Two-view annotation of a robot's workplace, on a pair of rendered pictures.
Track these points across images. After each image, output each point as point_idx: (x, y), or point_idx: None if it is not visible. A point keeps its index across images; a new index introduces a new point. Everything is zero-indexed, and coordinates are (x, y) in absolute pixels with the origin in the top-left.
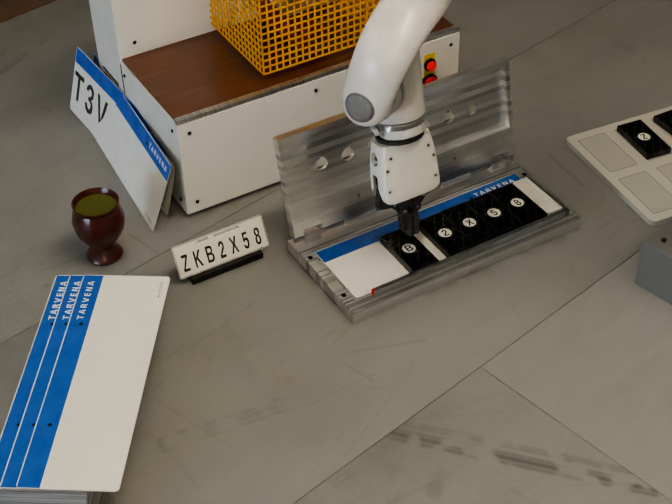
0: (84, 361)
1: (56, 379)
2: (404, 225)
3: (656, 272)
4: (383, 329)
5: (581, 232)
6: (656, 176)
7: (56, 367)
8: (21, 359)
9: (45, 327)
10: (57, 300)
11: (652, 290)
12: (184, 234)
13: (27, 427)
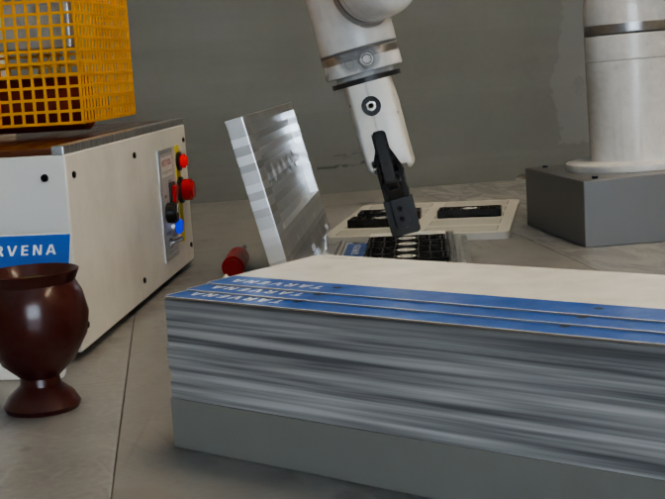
0: (447, 289)
1: (468, 301)
2: (409, 215)
3: (611, 212)
4: None
5: (475, 251)
6: (441, 226)
7: (432, 300)
8: (194, 487)
9: (297, 305)
10: (236, 297)
11: (611, 241)
12: (113, 365)
13: (583, 320)
